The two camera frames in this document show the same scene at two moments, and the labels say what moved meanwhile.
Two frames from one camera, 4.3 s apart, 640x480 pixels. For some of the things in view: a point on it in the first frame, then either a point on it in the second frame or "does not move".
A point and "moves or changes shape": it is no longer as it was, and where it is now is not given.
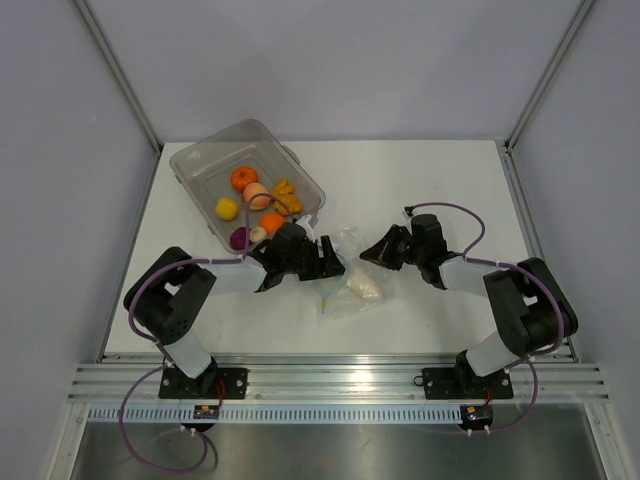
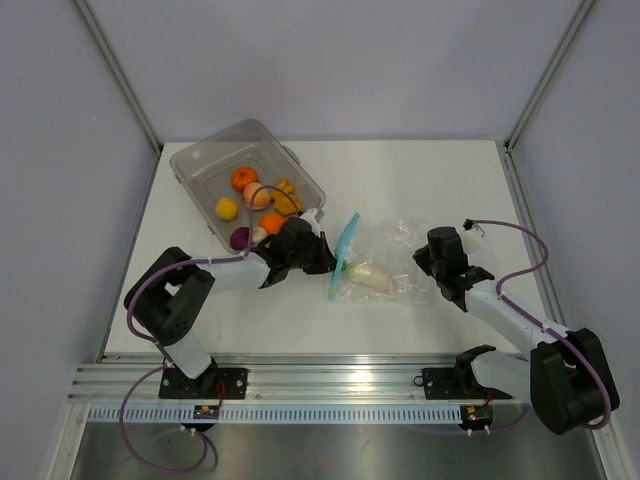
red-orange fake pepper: [243, 175] does not move
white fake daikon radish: [366, 288] → [370, 276]
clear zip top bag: [365, 286] moves or changes shape
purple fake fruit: [238, 238] does not move
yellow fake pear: [226, 208] does not move
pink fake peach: [259, 202] does not move
